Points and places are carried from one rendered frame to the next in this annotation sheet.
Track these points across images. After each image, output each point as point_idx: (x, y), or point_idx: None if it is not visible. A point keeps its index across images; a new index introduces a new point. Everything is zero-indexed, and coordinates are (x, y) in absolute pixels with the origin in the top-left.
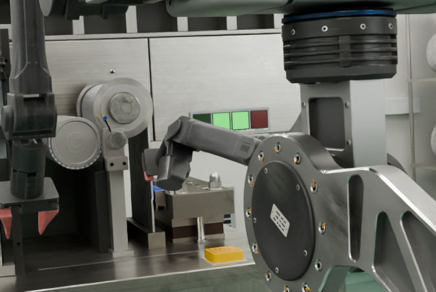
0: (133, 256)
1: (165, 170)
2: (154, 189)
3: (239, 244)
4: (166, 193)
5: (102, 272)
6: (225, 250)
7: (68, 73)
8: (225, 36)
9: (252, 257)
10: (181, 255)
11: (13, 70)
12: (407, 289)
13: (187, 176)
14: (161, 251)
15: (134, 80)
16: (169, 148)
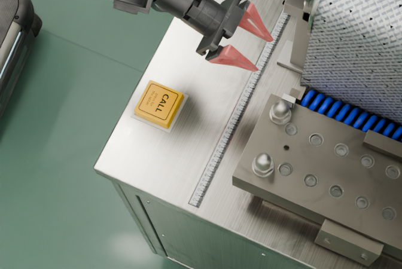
0: (271, 60)
1: None
2: (318, 94)
3: (207, 177)
4: (301, 106)
5: None
6: (153, 99)
7: None
8: None
9: (137, 132)
10: (224, 96)
11: None
12: None
13: (205, 57)
14: (265, 97)
15: None
16: None
